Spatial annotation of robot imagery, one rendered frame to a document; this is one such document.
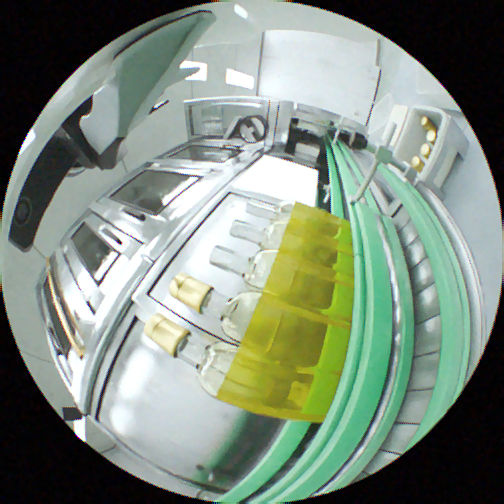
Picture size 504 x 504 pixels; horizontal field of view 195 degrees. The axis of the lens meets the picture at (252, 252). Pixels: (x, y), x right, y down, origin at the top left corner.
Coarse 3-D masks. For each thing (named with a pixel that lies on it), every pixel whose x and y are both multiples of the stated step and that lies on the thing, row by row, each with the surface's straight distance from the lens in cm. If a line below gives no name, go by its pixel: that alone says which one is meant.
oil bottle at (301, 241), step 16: (272, 224) 21; (288, 224) 21; (272, 240) 19; (288, 240) 19; (304, 240) 20; (320, 240) 21; (336, 240) 23; (304, 256) 19; (320, 256) 19; (336, 256) 21; (352, 256) 23; (352, 272) 21
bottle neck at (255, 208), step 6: (246, 204) 26; (252, 204) 25; (258, 204) 25; (264, 204) 25; (246, 210) 26; (252, 210) 25; (258, 210) 25; (264, 210) 25; (270, 210) 25; (258, 216) 25; (264, 216) 25; (270, 216) 25
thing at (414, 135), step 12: (420, 108) 49; (432, 108) 45; (408, 120) 52; (432, 120) 51; (444, 120) 40; (408, 132) 52; (420, 132) 54; (444, 132) 39; (408, 144) 52; (420, 144) 54; (396, 156) 51; (408, 156) 53; (420, 156) 53; (432, 156) 38; (396, 168) 51
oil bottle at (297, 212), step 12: (288, 204) 25; (300, 204) 25; (276, 216) 23; (288, 216) 22; (300, 216) 23; (312, 216) 24; (324, 216) 25; (336, 216) 27; (312, 228) 23; (324, 228) 23; (336, 228) 24; (348, 228) 26; (348, 240) 24
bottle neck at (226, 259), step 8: (216, 248) 19; (224, 248) 19; (216, 256) 18; (224, 256) 18; (232, 256) 18; (240, 256) 18; (248, 256) 18; (216, 264) 19; (224, 264) 18; (232, 264) 17; (240, 264) 17; (232, 272) 18; (240, 272) 17
